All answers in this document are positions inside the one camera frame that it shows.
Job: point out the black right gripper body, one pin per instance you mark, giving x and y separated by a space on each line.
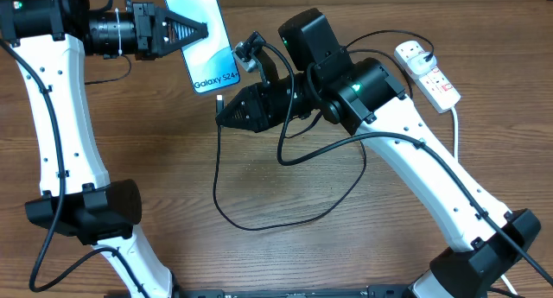
280 99

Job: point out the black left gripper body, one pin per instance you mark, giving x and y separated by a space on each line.
144 30

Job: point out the blue Galaxy smartphone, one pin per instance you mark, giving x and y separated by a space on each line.
209 61

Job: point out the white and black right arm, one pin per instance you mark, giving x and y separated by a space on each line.
485 237

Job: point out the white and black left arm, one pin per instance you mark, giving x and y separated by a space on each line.
49 40

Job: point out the white charger plug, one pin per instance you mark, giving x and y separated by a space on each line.
421 64

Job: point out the white power strip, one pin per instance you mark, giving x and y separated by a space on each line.
435 85

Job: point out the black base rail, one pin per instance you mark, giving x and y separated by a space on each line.
372 291

